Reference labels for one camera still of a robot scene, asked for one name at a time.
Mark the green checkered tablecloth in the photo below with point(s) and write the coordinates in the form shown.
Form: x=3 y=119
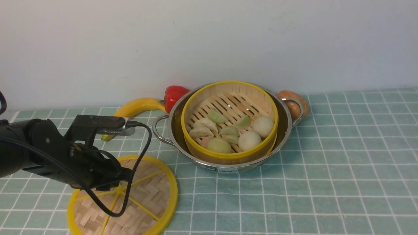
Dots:
x=350 y=167

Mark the yellow banana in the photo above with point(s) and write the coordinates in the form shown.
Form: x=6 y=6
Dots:
x=137 y=106

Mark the green dumpling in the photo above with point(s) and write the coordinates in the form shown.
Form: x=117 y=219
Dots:
x=216 y=117
x=229 y=130
x=244 y=122
x=232 y=139

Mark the pink dumpling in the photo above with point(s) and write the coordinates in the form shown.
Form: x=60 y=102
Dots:
x=205 y=140

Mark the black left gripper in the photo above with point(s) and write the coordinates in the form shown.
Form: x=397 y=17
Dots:
x=100 y=169

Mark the red bell pepper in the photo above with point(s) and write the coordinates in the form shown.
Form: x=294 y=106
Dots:
x=172 y=95

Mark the green round bun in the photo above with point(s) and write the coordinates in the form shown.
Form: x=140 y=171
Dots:
x=219 y=145

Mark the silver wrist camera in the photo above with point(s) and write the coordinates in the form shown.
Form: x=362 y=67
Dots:
x=102 y=125

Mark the brown bread roll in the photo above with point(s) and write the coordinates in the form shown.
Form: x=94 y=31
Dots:
x=292 y=106

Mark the yellow bamboo steamer basket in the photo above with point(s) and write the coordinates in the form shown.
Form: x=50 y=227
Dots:
x=230 y=120

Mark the yellow woven steamer lid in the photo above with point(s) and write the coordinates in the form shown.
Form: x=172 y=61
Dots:
x=151 y=205

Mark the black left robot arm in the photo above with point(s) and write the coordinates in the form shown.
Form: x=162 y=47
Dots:
x=36 y=146

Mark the white round bun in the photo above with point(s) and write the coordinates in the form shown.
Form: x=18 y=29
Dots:
x=249 y=140
x=263 y=126

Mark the white dumpling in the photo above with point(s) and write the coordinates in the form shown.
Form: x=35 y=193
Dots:
x=200 y=131
x=207 y=123

